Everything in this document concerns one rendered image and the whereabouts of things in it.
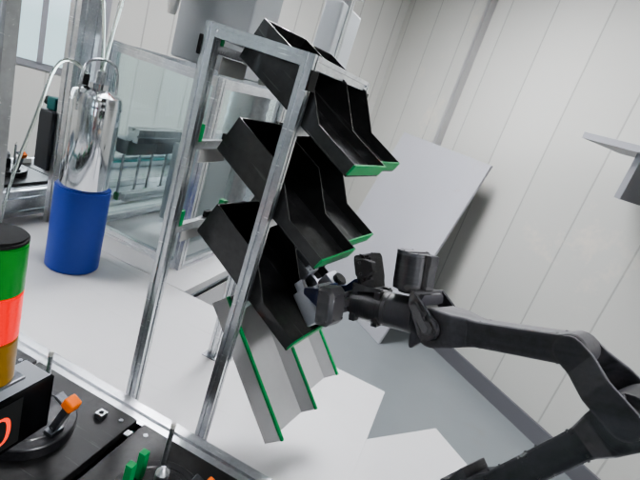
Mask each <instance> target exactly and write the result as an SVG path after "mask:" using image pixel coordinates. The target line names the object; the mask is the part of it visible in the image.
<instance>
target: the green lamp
mask: <svg viewBox="0 0 640 480"><path fill-rule="evenodd" d="M29 252H30V242H29V243H28V244H27V245H26V246H24V247H22V248H19V249H15V250H0V301H3V300H8V299H11V298H13V297H16V296H17V295H19V294H21V293H22V292H23V291H24V289H25V284H26V275H27V267H28V260H29Z"/></svg>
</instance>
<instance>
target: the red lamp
mask: <svg viewBox="0 0 640 480"><path fill-rule="evenodd" d="M24 291H25V290H24ZM24 291H23V292H22V293H21V294H19V295H17V296H16V297H13V298H11V299H8V300H3V301H0V347H1V346H4V345H7V344H8V343H10V342H12V341H13V340H14V339H16V337H17V336H18V334H19V331H20V323H21V315H22V307H23V299H24Z"/></svg>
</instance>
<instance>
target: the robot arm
mask: <svg viewBox="0 0 640 480"><path fill-rule="evenodd" d="M353 261H354V269H355V275H356V276H357V279H354V280H352V281H351V282H349V283H348V284H347V285H338V283H333V284H329V285H326V286H321V287H320V289H316V288H304V294H305V295H306V296H307V297H308V298H309V300H311V302H312V303H313V304H314V305H315V306H316V313H315V320H314V322H315V324H316V325H319V326H322V327H325V328H326V327H329V326H332V325H335V324H337V323H339V322H340V321H341V320H343V313H344V312H347V311H348V312H349V313H350V314H349V320H351V321H355V320H358V319H361V320H364V321H368V322H370V326H371V327H375V328H376V327H379V326H384V327H388V328H391V329H395V330H400V331H403V332H407V333H410V340H409V347H410V348H413V347H415V346H417V345H419V344H420V343H422V344H423V345H424V346H426V347H428V348H432V349H451V348H478V349H484V350H493V351H498V352H503V353H507V354H512V355H517V356H522V357H527V358H531V359H536V360H542V361H547V362H552V363H555V364H557V365H558V364H560V365H561V367H562V368H563V369H564V370H565V371H566V373H567V374H568V375H569V377H570V380H571V382H572V384H573V385H574V387H575V389H576V391H577V392H578V394H579V396H580V398H581V399H582V401H583V402H584V403H585V405H586V406H587V407H588V408H589V409H590V410H589V411H588V412H587V413H585V414H584V415H583V416H582V417H581V418H580V419H579V420H578V421H577V422H576V423H575V424H574V425H573V426H572V427H571V428H570V429H565V431H563V432H562V433H560V434H558V435H556V436H554V437H552V438H551V439H549V440H547V441H545V442H543V443H541V444H539V445H537V446H536V445H534V447H533V448H532V449H530V450H524V452H523V453H521V454H519V455H517V456H515V457H513V458H511V459H510V460H508V461H506V462H505V463H503V464H498V465H499V466H495V467H488V465H487V463H486V460H485V458H484V457H482V458H480V459H478V460H476V461H474V462H472V463H470V464H468V465H466V466H465V467H463V468H461V469H459V470H457V471H455V472H453V473H451V474H449V475H447V476H445V477H443V478H441V479H440V480H549V479H551V478H553V477H555V476H557V475H559V474H561V473H564V472H566V471H568V470H572V469H574V468H576V467H578V466H580V465H583V464H585V463H587V462H588V463H589V462H590V461H591V460H595V459H609V458H618V457H622V456H627V455H632V454H636V453H640V377H639V376H638V375H637V374H636V373H635V371H633V370H632V369H631V368H630V367H628V366H627V365H626V364H625V363H623V362H622V361H621V360H619V359H618V358H617V357H615V356H614V355H613V354H612V353H610V352H609V351H608V350H607V349H606V348H605V347H604V346H603V345H602V344H601V343H600V342H599V341H598V340H597V339H596V338H595V337H594V336H593V335H592V334H590V333H589V332H586V331H583V330H575V331H570V330H558V329H551V328H544V327H537V326H530V325H523V324H516V323H510V322H503V321H496V320H491V319H487V318H484V317H481V316H479V315H477V314H475V313H474V312H471V311H468V310H463V309H460V308H457V307H455V306H454V304H453V303H452V302H451V300H450V299H449V297H448V296H447V295H446V293H445V292H444V291H443V290H434V289H433V287H434V280H435V273H436V270H437V267H438V263H439V257H438V256H434V255H433V254H430V253H429V252H427V251H422V250H414V249H412V250H410V249H397V255H396V262H395V269H394V275H393V282H392V283H393V285H392V286H393V287H394V288H397V289H398V291H400V292H403V293H407V294H409V295H410V296H407V295H403V294H399V293H395V292H392V289H391V288H390V287H386V286H385V273H384V266H383V258H382V255H381V253H377V252H371V253H365V254H361V253H359V255H355V256H354V259H353ZM431 305H437V306H438V308H428V309H427V307H426V306H431Z"/></svg>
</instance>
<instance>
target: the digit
mask: <svg viewBox="0 0 640 480"><path fill-rule="evenodd" d="M23 399H24V397H22V398H20V399H18V400H16V401H15V402H13V403H11V404H9V405H7V406H6V407H4V408H2V409H0V452H1V451H2V450H4V449H6V448H8V447H9V446H11V445H12V444H14V443H15V442H17V441H18V435H19V429H20V421H21V413H22V407H23Z"/></svg>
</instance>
